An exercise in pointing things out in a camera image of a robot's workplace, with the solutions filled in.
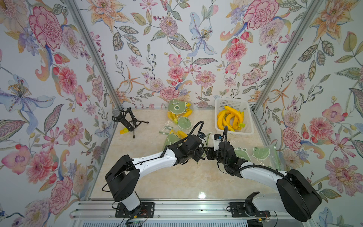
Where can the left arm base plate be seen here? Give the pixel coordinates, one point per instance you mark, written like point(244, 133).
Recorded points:
point(144, 210)

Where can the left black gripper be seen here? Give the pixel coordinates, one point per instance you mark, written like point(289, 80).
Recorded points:
point(200, 151)

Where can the right corner aluminium post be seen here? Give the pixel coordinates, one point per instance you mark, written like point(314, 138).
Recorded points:
point(303, 25)

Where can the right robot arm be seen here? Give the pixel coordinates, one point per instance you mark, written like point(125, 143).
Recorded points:
point(293, 193)

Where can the zip-top bag bananas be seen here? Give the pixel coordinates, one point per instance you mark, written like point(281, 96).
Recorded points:
point(266, 156)
point(175, 137)
point(178, 114)

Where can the white plastic basket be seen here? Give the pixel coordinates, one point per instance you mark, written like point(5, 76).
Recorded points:
point(246, 128)

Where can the left corner aluminium post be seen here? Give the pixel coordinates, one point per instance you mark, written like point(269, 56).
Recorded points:
point(75, 12)

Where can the corner aluminium post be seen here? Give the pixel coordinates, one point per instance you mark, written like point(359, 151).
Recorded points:
point(303, 25)
point(75, 12)

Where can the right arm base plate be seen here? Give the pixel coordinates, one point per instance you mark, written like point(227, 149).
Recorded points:
point(246, 209)

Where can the aluminium front rail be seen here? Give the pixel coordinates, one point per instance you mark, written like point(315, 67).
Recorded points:
point(177, 213)

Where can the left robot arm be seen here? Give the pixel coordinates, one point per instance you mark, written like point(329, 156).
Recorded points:
point(123, 177)

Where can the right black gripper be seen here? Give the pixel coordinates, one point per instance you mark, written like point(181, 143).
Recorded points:
point(211, 151)

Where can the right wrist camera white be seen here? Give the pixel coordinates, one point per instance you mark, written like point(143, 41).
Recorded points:
point(217, 138)

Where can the black microphone tripod stand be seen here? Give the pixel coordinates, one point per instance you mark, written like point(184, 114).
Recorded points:
point(127, 118)

